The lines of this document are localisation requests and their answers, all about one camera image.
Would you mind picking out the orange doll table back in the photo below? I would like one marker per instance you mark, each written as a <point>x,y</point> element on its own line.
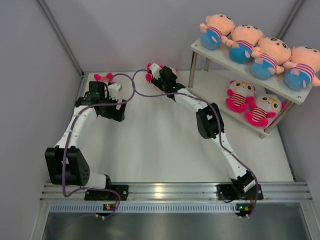
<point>216,28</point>

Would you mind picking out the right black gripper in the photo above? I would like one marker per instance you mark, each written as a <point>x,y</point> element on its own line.
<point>157,82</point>

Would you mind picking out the white slotted cable duct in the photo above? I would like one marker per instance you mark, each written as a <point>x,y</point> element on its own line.
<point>127,207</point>

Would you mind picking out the white doll glasses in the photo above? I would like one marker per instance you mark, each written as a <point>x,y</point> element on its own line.
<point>263,108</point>

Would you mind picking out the aluminium front rail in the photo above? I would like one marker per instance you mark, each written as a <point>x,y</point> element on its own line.
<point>281,192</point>

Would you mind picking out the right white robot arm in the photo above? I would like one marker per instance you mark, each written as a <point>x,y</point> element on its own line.
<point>210,126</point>

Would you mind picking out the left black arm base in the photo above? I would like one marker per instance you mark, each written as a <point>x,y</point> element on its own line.
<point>117,192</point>

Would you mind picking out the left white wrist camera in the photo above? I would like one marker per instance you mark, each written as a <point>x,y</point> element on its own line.
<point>114,90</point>

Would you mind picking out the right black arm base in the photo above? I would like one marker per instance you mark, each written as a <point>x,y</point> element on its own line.
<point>231,192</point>

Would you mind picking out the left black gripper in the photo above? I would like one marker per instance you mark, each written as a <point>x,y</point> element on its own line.
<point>115,114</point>

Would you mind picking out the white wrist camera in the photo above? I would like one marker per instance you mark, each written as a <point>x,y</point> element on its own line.
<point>155,70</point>
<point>114,90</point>

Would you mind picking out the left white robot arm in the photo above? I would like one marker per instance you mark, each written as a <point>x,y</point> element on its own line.
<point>65,162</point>

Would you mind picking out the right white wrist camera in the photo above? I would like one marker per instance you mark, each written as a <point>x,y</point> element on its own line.
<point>155,70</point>

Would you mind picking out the orange doll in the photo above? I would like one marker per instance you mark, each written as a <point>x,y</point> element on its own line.
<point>243,39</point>
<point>302,68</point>

